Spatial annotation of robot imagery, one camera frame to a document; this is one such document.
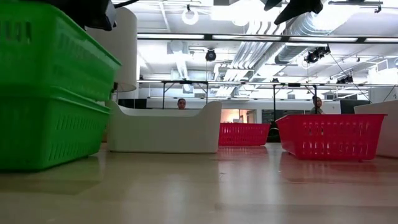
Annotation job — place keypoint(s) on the long ceiling light bar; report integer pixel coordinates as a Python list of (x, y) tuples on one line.
[(248, 38)]

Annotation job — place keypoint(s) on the black monitor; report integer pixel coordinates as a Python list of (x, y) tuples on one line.
[(354, 106)]

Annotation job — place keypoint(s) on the red plastic basket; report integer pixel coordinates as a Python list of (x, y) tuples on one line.
[(244, 134), (329, 137)]

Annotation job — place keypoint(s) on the white lamp with wooden base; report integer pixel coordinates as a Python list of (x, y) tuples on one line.
[(124, 53)]

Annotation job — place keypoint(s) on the silver ventilation duct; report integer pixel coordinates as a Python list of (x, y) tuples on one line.
[(289, 53)]

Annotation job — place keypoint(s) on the black desk frame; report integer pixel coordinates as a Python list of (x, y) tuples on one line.
[(293, 84), (185, 82)]

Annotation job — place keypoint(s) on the black spotlight cluster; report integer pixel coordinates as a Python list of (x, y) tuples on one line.
[(345, 81), (312, 57)]

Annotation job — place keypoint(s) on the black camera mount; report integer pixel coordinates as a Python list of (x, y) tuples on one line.
[(273, 135)]

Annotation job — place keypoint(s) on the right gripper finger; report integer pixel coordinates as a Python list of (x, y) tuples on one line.
[(271, 3), (303, 7)]

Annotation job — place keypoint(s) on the green plastic basket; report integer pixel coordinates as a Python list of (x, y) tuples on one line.
[(46, 133), (46, 53)]

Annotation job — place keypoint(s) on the person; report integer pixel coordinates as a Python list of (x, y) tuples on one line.
[(317, 105), (182, 104)]

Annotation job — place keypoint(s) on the white plastic bin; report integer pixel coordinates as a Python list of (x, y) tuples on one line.
[(164, 133), (387, 130)]

